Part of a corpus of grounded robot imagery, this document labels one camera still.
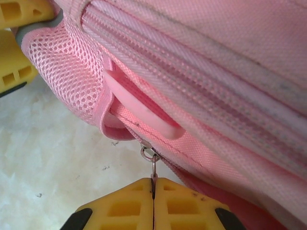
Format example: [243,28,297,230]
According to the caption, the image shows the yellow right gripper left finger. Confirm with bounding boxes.
[59,177,154,230]

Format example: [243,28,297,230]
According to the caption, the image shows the pink backpack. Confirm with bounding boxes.
[14,0,307,230]

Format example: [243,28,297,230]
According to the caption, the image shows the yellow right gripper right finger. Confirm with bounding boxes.
[153,177,243,230]

